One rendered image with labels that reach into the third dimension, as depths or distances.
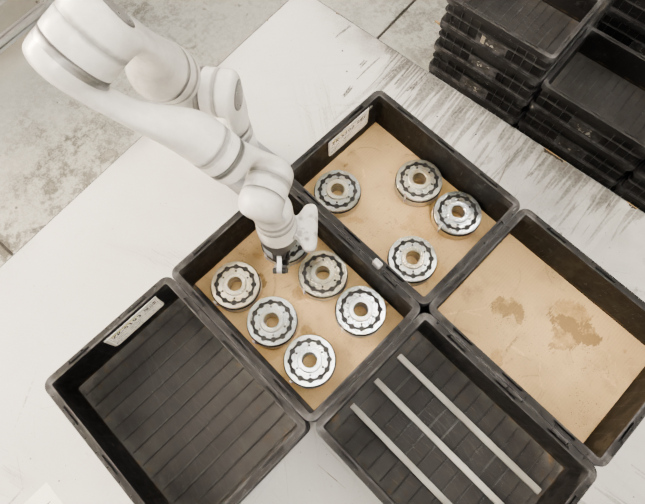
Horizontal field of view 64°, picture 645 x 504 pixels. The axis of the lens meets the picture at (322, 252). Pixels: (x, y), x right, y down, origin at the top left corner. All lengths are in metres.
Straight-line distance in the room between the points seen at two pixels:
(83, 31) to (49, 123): 1.94
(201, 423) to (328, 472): 0.29
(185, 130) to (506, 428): 0.80
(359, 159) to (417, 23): 1.46
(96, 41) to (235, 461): 0.77
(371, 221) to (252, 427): 0.49
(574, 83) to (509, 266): 1.02
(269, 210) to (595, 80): 1.53
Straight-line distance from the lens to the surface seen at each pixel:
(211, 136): 0.71
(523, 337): 1.14
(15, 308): 1.43
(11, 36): 2.73
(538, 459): 1.13
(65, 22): 0.64
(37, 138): 2.54
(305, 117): 1.42
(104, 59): 0.64
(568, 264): 1.15
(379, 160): 1.21
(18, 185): 2.47
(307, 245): 0.92
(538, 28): 2.00
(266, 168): 0.78
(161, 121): 0.69
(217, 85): 1.01
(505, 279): 1.15
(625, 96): 2.10
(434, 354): 1.09
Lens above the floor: 1.88
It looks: 71 degrees down
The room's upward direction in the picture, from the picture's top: 4 degrees counter-clockwise
